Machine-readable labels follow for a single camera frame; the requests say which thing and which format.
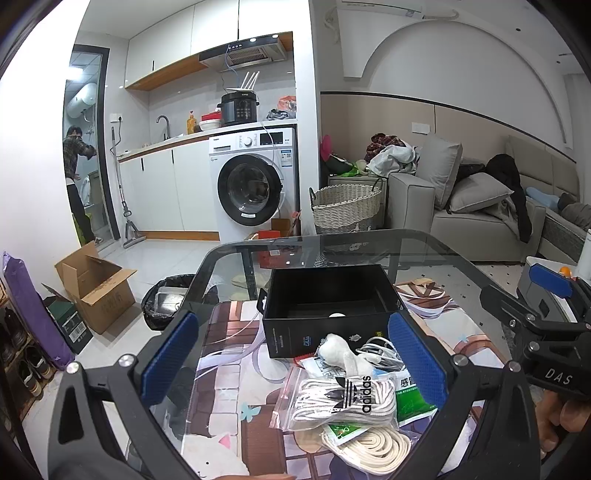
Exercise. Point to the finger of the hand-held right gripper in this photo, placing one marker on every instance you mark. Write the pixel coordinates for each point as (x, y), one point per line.
(549, 279)
(508, 309)

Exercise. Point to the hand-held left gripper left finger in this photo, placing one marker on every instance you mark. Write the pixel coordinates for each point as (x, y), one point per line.
(168, 360)

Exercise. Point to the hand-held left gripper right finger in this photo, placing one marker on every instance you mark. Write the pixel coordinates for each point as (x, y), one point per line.
(415, 360)

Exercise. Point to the green medicine packet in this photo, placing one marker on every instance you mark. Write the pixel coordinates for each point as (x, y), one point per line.
(344, 434)
(411, 401)

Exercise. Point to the bag of white shoelaces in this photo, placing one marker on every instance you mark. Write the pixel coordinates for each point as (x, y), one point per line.
(323, 401)

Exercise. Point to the black cardboard box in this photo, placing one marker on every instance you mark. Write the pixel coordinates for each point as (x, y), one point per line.
(295, 332)

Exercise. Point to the person's right hand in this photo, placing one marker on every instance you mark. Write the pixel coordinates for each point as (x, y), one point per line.
(554, 420)

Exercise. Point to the printed cartoon table mat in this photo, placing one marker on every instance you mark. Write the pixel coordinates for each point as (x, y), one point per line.
(221, 383)

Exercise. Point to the trash bin with black bag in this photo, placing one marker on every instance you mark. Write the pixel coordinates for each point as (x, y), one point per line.
(161, 300)

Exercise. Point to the light blue cloth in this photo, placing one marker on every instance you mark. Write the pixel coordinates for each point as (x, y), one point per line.
(542, 197)

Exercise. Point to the grey sofa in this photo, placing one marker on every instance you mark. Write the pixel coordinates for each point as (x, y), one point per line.
(471, 230)

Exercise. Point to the open brown cardboard box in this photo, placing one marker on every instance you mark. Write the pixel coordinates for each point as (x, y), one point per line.
(99, 295)

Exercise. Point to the white printed sachet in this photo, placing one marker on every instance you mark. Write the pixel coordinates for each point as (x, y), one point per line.
(318, 367)

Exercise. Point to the beige shoelaces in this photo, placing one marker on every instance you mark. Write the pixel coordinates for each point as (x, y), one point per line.
(369, 450)

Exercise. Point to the dark green box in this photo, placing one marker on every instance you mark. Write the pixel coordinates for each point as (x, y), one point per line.
(69, 325)

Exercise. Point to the beige slipper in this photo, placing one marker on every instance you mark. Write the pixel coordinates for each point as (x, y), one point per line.
(244, 281)

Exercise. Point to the flat grey cushion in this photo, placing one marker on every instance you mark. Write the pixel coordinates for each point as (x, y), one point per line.
(480, 191)

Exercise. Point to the black jacket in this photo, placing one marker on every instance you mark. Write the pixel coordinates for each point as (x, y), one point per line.
(508, 175)

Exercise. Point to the shoe rack with shoes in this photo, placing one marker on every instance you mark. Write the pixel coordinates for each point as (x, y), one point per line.
(23, 364)

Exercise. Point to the purple bag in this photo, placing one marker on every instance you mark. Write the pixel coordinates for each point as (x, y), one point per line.
(27, 304)

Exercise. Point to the red box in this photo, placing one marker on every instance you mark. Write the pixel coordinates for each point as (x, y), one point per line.
(277, 249)

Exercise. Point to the large grey cushion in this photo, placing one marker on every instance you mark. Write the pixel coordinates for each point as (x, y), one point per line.
(438, 166)

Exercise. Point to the flat mop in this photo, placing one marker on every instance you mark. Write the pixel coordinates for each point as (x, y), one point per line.
(123, 207)

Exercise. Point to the wicker laundry basket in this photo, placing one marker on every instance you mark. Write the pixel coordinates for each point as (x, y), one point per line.
(346, 207)

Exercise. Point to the white lower kitchen cabinets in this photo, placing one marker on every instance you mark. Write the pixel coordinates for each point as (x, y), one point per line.
(184, 184)

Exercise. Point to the white kitchen cabinets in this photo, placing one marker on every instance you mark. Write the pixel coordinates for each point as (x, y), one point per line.
(184, 184)
(184, 37)

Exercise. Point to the white garment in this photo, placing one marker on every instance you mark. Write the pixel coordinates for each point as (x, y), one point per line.
(395, 159)

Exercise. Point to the white washing machine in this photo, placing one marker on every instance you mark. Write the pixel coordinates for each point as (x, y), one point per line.
(249, 184)

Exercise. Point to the green bag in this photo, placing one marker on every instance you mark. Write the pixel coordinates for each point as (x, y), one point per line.
(346, 167)

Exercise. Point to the red plaid cloth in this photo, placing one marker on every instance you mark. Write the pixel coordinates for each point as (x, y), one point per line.
(381, 141)

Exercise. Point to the pink item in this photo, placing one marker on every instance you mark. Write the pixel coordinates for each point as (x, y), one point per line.
(327, 147)

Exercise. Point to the kitchen faucet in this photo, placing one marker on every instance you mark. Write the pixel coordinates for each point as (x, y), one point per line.
(165, 127)

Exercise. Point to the yellow bottle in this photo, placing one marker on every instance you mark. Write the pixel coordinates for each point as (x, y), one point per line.
(190, 123)

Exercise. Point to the red and white bowls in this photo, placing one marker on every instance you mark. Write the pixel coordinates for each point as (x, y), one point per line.
(211, 122)

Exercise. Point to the black pressure cooker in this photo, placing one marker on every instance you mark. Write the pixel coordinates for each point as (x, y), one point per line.
(238, 108)

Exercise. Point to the white water heater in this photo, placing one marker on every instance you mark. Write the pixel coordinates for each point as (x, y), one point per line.
(83, 101)

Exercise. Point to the orange bag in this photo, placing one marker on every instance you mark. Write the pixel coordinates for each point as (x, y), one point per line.
(287, 102)

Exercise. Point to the white router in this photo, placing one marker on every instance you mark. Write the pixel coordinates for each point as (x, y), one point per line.
(242, 85)

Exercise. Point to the range hood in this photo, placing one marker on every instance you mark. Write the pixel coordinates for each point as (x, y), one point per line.
(244, 53)

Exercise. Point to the white air conditioner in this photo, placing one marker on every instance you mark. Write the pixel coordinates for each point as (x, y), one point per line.
(378, 7)

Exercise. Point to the white upper kitchen cabinets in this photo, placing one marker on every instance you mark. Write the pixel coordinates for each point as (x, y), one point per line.
(184, 37)

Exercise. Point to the white wall socket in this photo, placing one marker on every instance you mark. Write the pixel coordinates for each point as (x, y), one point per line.
(419, 128)

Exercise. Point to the black door frame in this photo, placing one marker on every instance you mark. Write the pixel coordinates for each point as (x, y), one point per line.
(105, 138)

